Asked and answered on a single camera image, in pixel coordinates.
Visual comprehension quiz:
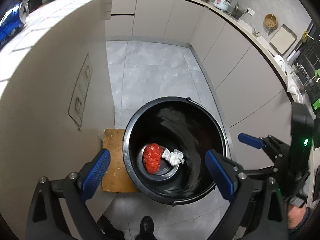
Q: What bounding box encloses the woven bamboo basket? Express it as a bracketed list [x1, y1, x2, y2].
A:
[264, 14, 278, 29]

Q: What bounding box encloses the black utensil holder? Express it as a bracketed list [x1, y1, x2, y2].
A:
[231, 2, 248, 20]

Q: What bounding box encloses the white cutting board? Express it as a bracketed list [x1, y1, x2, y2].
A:
[270, 24, 297, 55]

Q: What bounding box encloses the white crumpled paper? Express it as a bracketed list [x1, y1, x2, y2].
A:
[162, 148, 184, 166]

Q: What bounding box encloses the black microwave oven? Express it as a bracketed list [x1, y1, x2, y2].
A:
[27, 0, 42, 13]

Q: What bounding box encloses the black round trash bin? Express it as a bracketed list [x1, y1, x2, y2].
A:
[123, 96, 227, 205]

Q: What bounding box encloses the black shoe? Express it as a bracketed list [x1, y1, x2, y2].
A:
[136, 216, 156, 239]

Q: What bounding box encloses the right hand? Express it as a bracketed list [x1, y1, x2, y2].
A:
[287, 204, 306, 230]

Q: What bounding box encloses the wooden board on floor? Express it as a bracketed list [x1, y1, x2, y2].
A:
[101, 129, 139, 193]

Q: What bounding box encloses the blue crushed drink can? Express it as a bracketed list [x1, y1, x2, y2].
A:
[1, 1, 29, 46]

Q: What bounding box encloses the red crumpled plastic bag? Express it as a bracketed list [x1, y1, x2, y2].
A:
[143, 143, 164, 174]

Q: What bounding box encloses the white rice cooker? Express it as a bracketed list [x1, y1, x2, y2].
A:
[214, 0, 232, 11]

